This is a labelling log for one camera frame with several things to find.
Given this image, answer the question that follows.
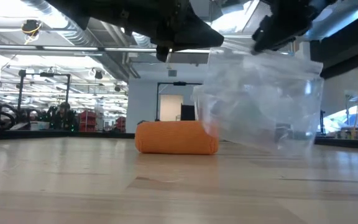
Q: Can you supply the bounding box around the small red shelf rack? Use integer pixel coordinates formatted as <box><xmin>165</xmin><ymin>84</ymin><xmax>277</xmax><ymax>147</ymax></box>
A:
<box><xmin>115</xmin><ymin>116</ymin><xmax>127</xmax><ymax>133</ymax></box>

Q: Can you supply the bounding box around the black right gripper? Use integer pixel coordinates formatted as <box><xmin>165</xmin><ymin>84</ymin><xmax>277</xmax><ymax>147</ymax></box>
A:
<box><xmin>250</xmin><ymin>0</ymin><xmax>338</xmax><ymax>56</ymax></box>

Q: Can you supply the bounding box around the black metal rig frame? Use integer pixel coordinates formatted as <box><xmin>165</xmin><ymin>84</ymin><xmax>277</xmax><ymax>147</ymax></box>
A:
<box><xmin>17</xmin><ymin>70</ymin><xmax>71</xmax><ymax>125</ymax></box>

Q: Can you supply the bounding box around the long ceiling light bar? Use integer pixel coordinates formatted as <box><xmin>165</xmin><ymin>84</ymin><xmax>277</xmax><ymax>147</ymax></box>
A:
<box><xmin>0</xmin><ymin>44</ymin><xmax>211</xmax><ymax>59</ymax></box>

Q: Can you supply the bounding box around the black metal frame stand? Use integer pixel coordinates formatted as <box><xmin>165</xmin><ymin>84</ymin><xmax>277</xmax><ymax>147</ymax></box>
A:
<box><xmin>156</xmin><ymin>82</ymin><xmax>203</xmax><ymax>130</ymax></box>

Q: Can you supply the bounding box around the large red shelf rack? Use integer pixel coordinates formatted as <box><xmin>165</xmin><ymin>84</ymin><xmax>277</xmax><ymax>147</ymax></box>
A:
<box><xmin>76</xmin><ymin>110</ymin><xmax>98</xmax><ymax>133</ymax></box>

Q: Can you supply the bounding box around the orange elastic bandage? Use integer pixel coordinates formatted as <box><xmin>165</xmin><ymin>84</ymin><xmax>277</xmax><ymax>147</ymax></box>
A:
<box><xmin>134</xmin><ymin>120</ymin><xmax>219</xmax><ymax>156</ymax></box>

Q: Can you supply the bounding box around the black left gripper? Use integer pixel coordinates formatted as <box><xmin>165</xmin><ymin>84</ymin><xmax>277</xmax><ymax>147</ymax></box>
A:
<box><xmin>44</xmin><ymin>0</ymin><xmax>225</xmax><ymax>62</ymax></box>

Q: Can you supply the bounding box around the clear plastic zip bag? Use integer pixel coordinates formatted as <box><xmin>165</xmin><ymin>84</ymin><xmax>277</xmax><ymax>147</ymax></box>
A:
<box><xmin>192</xmin><ymin>46</ymin><xmax>325</xmax><ymax>156</ymax></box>

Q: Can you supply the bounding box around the black upright panel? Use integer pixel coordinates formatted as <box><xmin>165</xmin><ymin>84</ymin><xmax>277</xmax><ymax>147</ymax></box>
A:
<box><xmin>180</xmin><ymin>105</ymin><xmax>196</xmax><ymax>121</ymax></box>

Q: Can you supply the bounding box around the black ceiling device yellow cable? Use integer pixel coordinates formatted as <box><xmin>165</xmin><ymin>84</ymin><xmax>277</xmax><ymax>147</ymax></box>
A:
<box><xmin>21</xmin><ymin>19</ymin><xmax>43</xmax><ymax>45</ymax></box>

